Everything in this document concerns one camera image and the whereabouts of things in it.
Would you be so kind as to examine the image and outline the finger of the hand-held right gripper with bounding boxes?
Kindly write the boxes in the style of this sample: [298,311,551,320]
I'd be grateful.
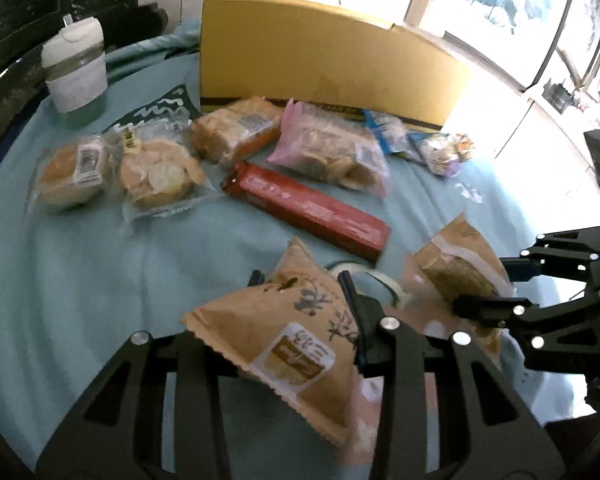
[452,287,600,372]
[497,227,600,283]

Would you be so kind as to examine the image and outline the white cabinet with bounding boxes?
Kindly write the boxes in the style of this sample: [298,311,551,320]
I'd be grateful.
[445,80,600,241]

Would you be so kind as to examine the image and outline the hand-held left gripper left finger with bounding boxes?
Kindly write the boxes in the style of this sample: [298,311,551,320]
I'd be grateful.
[35,270,266,480]

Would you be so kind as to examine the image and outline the small blue candy packet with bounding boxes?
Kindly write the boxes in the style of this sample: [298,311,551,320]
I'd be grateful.
[362,108,423,158]

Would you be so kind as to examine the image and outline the teal printed tablecloth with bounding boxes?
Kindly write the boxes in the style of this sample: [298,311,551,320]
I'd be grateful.
[0,20,596,480]

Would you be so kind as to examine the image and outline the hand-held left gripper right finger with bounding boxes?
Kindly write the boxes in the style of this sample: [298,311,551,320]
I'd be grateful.
[336,269,565,480]

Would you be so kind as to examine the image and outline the round pastry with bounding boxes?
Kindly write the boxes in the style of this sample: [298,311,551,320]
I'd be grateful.
[112,120,218,221]

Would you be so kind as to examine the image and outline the bun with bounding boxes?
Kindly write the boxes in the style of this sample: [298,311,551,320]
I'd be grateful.
[27,135,118,213]

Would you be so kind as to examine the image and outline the dark carved wooden bench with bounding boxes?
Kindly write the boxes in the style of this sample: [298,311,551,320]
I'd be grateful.
[0,0,168,156]

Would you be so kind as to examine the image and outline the small colourful candy packet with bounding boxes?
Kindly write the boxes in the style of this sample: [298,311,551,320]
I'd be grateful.
[407,130,476,181]

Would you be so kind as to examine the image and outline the white lidded cup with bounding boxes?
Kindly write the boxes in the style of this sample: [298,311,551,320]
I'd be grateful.
[41,14,108,128]

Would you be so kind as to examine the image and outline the yellow cardboard box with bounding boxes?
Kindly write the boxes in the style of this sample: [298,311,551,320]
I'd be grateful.
[199,0,473,133]

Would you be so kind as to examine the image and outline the bread slices orange packet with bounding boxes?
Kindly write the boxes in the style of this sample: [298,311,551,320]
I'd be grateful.
[190,96,286,168]

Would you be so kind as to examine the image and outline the pink biscuit packet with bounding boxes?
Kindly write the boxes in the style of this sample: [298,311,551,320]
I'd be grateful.
[266,99,391,198]

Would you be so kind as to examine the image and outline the long red biscuit packet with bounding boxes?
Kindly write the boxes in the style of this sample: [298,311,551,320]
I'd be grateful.
[220,160,392,263]

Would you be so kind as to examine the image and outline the brown paper snack packet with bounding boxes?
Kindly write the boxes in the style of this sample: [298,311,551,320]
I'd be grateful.
[181,236,363,448]
[402,212,516,356]

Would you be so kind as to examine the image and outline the small dark box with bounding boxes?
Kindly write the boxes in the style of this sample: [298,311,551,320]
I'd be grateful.
[542,78,580,114]

